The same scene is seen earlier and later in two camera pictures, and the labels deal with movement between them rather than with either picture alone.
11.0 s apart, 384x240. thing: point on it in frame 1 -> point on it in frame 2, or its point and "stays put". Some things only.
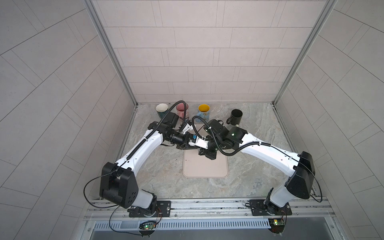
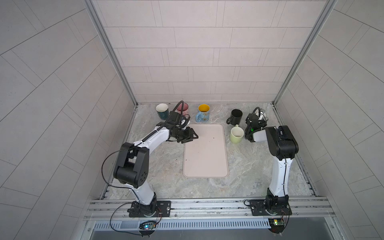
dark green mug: x=161 y=109 stays put
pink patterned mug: x=180 y=109 stays put
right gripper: x=204 y=152 -> x=248 y=118
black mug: x=235 y=118 stays put
